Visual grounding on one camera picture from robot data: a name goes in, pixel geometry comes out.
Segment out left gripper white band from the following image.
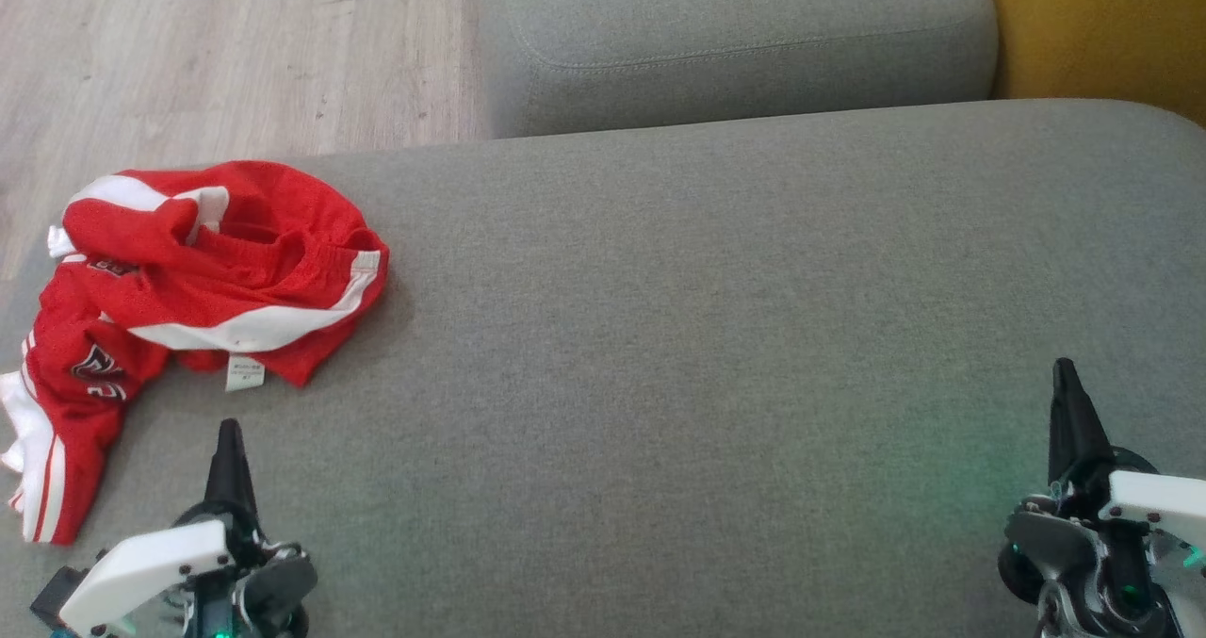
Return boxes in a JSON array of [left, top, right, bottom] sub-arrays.
[[58, 418, 318, 638]]

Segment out yellow sofa cushion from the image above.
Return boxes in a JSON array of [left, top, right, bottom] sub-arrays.
[[975, 0, 1206, 130]]

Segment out red shorts with white stripe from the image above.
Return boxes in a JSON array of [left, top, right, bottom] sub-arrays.
[[47, 160, 390, 354]]

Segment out grey sofa seat cushion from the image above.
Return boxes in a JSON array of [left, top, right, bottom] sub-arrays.
[[0, 99, 1206, 638]]

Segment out grey sofa back cushion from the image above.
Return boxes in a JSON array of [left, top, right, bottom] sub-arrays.
[[468, 0, 1000, 139]]

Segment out red jersey with white sleeves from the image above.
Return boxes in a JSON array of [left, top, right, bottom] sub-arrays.
[[0, 256, 351, 546]]

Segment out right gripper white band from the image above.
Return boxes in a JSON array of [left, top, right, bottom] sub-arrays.
[[999, 358, 1206, 638]]

